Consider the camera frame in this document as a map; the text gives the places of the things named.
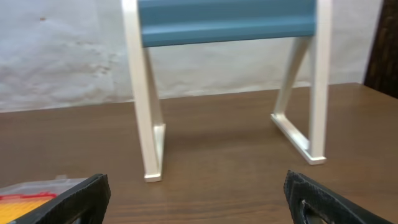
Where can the white and blue stand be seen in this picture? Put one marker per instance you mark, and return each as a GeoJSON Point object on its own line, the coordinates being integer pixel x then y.
{"type": "Point", "coordinates": [224, 25]}

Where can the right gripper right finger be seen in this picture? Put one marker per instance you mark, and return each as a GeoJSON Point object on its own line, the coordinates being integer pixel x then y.
{"type": "Point", "coordinates": [317, 202]}

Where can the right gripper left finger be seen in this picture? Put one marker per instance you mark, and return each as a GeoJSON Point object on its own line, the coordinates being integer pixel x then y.
{"type": "Point", "coordinates": [77, 203]}

